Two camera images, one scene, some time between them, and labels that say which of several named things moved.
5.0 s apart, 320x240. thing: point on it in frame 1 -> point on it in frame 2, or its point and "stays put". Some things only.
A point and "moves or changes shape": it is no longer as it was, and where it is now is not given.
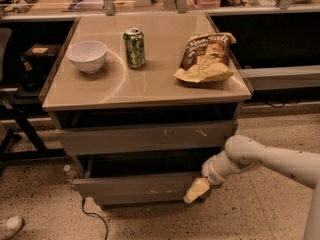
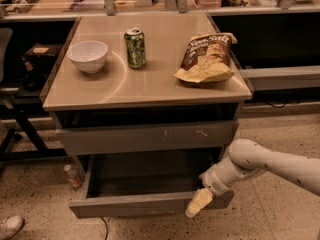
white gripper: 211,174 -> 214,181
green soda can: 135,48 stays put
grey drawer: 138,188 moves or changes shape
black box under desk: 40,59 stays put
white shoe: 10,227 stays put
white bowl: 88,54 stays put
